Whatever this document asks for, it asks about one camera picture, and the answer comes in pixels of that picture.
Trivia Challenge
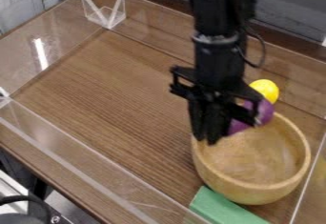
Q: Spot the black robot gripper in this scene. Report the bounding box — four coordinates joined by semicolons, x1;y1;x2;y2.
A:
171;35;262;145

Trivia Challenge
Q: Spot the purple toy eggplant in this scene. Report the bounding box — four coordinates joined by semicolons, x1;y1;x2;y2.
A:
229;99;276;135

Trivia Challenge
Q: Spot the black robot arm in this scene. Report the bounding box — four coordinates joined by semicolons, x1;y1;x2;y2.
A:
170;0;264;145

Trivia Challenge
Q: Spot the brown wooden bowl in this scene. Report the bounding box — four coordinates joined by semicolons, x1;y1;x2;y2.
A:
191;113;313;205

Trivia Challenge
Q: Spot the yellow toy lemon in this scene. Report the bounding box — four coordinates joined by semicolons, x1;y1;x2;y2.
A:
250;79;280;104

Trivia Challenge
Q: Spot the green cloth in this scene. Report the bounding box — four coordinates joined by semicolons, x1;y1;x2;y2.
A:
189;186;270;224

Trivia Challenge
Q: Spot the black metal stand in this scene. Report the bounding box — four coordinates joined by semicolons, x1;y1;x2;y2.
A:
0;150;74;224

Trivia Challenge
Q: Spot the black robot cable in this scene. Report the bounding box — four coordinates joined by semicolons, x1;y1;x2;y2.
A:
237;24;268;70

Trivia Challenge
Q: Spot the clear acrylic corner bracket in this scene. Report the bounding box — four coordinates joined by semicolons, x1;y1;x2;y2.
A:
82;0;126;30

